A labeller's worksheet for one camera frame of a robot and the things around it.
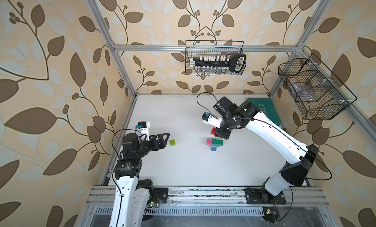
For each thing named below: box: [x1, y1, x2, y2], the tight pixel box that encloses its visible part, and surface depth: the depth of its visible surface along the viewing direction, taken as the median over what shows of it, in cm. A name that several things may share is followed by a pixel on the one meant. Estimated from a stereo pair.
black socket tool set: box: [189, 53, 247, 74], surface depth 86 cm
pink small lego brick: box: [206, 138, 213, 146], surface depth 86 cm
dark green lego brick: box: [211, 139, 224, 147], surface depth 86 cm
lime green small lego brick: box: [169, 139, 176, 147], surface depth 95 cm
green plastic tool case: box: [246, 97, 282, 127], surface depth 108 cm
